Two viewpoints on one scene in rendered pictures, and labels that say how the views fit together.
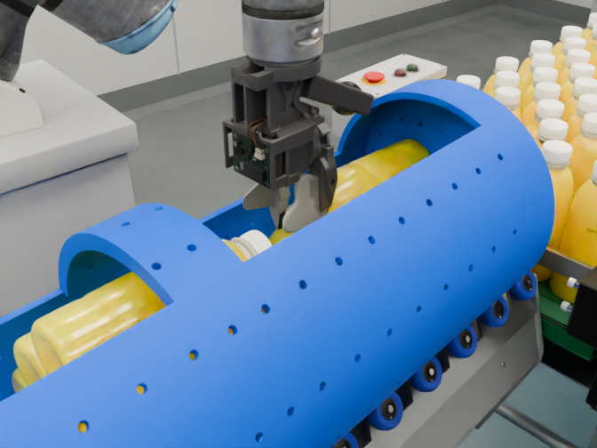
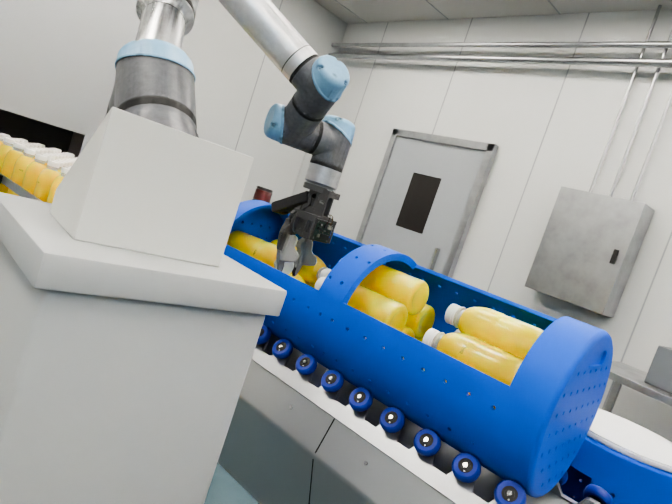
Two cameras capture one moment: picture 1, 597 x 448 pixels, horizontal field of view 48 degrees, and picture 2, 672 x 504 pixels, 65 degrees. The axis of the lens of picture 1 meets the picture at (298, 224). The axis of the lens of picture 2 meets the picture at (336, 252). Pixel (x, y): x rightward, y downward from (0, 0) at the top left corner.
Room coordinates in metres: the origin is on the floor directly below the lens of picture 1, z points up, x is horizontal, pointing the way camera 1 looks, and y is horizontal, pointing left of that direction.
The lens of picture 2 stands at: (0.61, 1.20, 1.29)
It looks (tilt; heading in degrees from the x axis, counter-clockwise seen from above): 5 degrees down; 266
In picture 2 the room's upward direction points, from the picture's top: 19 degrees clockwise
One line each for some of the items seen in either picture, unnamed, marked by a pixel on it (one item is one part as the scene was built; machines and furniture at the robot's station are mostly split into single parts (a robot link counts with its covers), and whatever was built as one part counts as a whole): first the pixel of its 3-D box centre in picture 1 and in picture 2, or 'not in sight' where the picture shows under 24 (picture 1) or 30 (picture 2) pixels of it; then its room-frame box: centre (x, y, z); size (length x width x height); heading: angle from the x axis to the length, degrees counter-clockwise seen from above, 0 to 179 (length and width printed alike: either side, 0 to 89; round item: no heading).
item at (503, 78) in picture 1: (506, 82); not in sight; (1.08, -0.36, 1.10); 0.04 x 0.04 x 0.02
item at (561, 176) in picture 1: (540, 215); not in sight; (0.82, -0.36, 1.00); 0.07 x 0.07 x 0.19
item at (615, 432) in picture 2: not in sight; (623, 434); (-0.14, 0.19, 1.03); 0.28 x 0.28 x 0.01
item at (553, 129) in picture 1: (552, 132); not in sight; (0.89, -0.37, 1.10); 0.04 x 0.04 x 0.02
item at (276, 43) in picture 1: (285, 34); (323, 178); (0.61, 0.01, 1.33); 0.08 x 0.08 x 0.05
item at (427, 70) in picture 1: (389, 99); not in sight; (1.12, -0.16, 1.05); 0.20 x 0.10 x 0.10; 136
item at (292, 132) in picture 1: (278, 116); (313, 213); (0.60, 0.02, 1.25); 0.09 x 0.08 x 0.12; 136
